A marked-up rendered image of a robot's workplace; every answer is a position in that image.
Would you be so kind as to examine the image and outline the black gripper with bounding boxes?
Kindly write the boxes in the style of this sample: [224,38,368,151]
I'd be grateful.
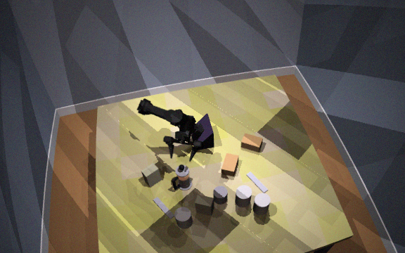
[164,126,204,162]

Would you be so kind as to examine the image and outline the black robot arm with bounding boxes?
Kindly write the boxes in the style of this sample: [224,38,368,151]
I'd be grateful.
[137,98,204,140]

